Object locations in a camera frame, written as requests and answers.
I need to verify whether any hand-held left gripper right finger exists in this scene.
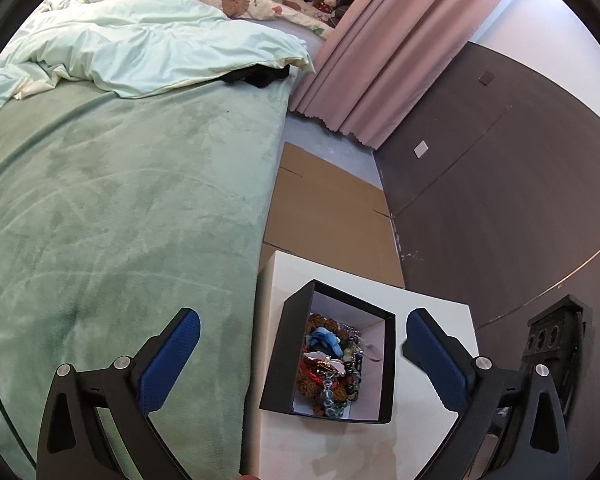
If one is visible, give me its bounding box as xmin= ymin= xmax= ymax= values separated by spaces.
xmin=402 ymin=307 xmax=570 ymax=480

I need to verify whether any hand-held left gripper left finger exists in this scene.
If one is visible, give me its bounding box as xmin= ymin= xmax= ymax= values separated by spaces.
xmin=36 ymin=307 xmax=202 ymax=480

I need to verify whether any silver chain necklace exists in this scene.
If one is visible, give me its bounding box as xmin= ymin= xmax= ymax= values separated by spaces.
xmin=347 ymin=327 xmax=383 ymax=363

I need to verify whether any silver butterfly brooch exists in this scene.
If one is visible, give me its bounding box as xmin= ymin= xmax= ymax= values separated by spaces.
xmin=302 ymin=350 xmax=348 ymax=376

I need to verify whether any green glass bead bracelet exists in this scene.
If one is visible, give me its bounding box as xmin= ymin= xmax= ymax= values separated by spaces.
xmin=320 ymin=337 xmax=366 ymax=418

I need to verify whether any blue flower beaded ornament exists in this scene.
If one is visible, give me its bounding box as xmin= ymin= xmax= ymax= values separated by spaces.
xmin=307 ymin=326 xmax=343 ymax=356

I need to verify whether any black jewelry box white inside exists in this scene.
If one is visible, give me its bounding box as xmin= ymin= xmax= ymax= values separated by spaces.
xmin=259 ymin=280 xmax=397 ymax=424

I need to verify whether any pile of beaded bracelets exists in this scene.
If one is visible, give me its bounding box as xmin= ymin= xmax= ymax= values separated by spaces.
xmin=296 ymin=312 xmax=351 ymax=416

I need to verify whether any green plush blanket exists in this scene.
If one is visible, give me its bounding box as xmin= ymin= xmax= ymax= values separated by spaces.
xmin=0 ymin=67 xmax=293 ymax=480

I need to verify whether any flat brown cardboard sheet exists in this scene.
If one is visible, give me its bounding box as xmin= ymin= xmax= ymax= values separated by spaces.
xmin=262 ymin=141 xmax=406 ymax=289

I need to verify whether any black garment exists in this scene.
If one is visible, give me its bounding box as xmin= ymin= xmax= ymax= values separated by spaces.
xmin=223 ymin=62 xmax=291 ymax=88

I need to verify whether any pink curtain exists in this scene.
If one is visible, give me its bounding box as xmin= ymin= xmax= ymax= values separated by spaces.
xmin=289 ymin=0 xmax=523 ymax=150

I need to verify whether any pale green duvet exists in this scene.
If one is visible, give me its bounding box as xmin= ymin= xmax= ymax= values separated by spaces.
xmin=0 ymin=0 xmax=316 ymax=128

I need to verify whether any teddy bear pillow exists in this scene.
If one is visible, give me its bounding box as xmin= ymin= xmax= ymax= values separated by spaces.
xmin=172 ymin=0 xmax=336 ymax=41

